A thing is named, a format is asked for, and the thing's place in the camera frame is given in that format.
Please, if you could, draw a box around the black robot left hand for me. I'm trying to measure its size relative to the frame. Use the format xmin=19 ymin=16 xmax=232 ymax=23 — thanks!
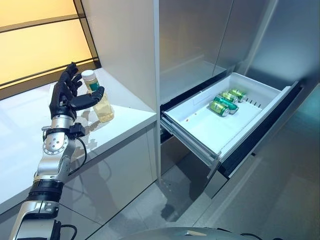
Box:
xmin=49 ymin=62 xmax=106 ymax=120

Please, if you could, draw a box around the tea bottle with white cap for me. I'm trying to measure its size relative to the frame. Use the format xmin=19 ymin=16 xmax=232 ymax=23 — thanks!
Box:
xmin=81 ymin=70 xmax=115 ymax=123

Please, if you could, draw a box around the white fridge drawer, dark front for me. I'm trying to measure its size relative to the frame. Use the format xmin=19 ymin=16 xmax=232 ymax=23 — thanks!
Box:
xmin=160 ymin=71 xmax=305 ymax=181

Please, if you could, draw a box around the stainless steel fridge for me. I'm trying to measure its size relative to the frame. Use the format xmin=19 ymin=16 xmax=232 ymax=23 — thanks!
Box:
xmin=158 ymin=0 xmax=320 ymax=240

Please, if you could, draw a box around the white kitchen counter cabinet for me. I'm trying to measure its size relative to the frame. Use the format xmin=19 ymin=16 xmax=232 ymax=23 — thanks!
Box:
xmin=0 ymin=67 xmax=161 ymax=216

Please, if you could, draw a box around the tall white cabinet panel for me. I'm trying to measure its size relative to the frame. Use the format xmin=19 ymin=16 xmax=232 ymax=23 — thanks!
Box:
xmin=81 ymin=0 xmax=161 ymax=185

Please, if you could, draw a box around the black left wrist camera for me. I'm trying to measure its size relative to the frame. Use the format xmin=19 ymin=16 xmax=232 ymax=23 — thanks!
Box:
xmin=69 ymin=123 xmax=86 ymax=137

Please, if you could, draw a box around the yellow lit window, dark frame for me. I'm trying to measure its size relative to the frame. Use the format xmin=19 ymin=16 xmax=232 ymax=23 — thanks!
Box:
xmin=0 ymin=0 xmax=102 ymax=94

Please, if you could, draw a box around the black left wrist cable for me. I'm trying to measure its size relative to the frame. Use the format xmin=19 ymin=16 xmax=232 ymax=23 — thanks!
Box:
xmin=59 ymin=134 xmax=88 ymax=240

